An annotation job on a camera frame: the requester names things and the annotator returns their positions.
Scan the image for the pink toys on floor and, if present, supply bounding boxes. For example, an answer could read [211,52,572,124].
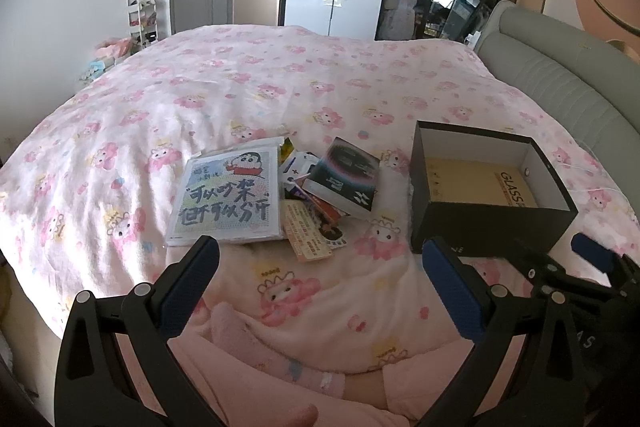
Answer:
[74,36,135,84]

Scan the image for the red photo card packet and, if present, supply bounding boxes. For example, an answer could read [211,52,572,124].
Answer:
[299,196,348,230]

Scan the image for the black book with rainbow rim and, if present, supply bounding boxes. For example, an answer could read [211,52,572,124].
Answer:
[302,137,382,221]

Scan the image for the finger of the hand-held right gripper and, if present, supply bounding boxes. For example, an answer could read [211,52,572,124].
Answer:
[510,237,569,294]
[571,233,640,291]

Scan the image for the yellow paper sheet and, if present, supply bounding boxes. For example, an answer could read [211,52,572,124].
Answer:
[424,156,540,208]

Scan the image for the cartoon picture frame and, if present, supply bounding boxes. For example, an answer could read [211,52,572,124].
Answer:
[166,137,287,248]

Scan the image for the cartoon figure sticker card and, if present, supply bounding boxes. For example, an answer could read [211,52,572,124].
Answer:
[319,226,347,250]

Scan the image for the white shelf rack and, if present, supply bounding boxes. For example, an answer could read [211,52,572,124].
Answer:
[125,0,161,46]

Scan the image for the yellow coupon card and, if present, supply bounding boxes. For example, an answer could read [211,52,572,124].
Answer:
[284,199,335,264]

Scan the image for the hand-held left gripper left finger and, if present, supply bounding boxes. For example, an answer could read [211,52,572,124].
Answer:
[52,234,221,427]

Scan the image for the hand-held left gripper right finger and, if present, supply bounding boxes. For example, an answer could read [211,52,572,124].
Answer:
[417,236,601,427]

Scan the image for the pink printed blanket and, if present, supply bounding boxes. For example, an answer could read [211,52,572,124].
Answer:
[0,24,640,408]

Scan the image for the grey padded headboard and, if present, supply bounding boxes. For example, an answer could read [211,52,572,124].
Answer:
[474,0,640,208]

